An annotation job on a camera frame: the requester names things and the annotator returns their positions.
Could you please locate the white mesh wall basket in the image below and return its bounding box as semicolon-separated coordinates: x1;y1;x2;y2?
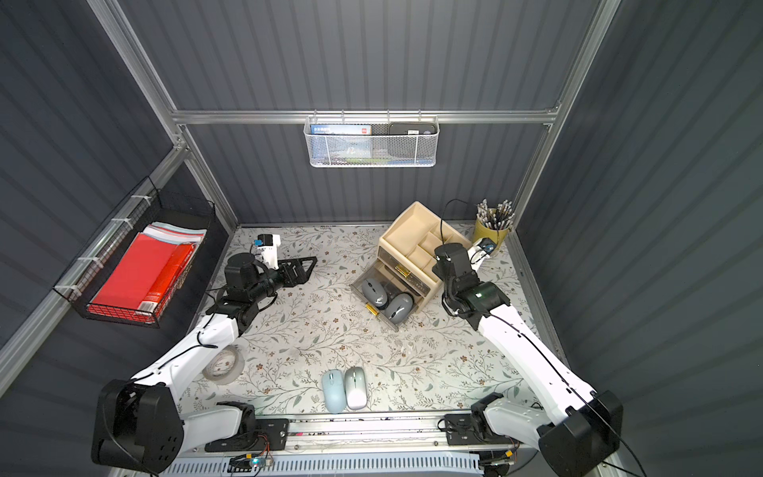
303;116;440;168

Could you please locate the red folder stack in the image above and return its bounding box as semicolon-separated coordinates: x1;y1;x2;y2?
87;223;206;324

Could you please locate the yellow pencil cup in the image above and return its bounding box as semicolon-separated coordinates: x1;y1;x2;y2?
472;220;512;252

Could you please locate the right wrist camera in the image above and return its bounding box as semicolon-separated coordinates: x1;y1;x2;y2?
469;238;497;266

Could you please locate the black wire side basket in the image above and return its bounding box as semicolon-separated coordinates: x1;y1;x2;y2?
54;181;216;328

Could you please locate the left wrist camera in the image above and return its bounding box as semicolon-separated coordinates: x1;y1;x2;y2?
254;234;281;270

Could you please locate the white grey computer mouse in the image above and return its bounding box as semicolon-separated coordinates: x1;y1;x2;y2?
345;367;369;411

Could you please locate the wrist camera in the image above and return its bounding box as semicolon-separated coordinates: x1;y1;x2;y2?
254;234;281;270
469;238;497;266

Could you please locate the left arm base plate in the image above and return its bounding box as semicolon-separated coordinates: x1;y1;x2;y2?
205;419;290;453

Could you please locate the black computer mouse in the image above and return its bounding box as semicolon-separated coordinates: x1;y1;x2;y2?
362;277;389;310

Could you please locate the small green circuit board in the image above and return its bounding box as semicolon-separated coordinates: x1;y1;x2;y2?
227;454;273;475

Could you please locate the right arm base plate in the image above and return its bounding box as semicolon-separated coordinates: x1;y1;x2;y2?
437;413;515;446

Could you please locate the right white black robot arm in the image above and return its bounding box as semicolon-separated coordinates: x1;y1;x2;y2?
433;242;624;476

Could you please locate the beige drawer organizer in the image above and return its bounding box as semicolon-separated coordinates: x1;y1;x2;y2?
377;202;471;304

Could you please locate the blue white box in basket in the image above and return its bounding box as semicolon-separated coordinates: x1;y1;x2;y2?
306;123;372;163

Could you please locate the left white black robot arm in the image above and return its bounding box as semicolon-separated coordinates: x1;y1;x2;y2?
91;252;318;476

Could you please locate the black device in basket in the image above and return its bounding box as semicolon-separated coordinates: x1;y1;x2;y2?
389;121;438;136

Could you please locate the light blue computer mouse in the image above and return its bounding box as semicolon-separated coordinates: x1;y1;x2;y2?
322;369;347;415

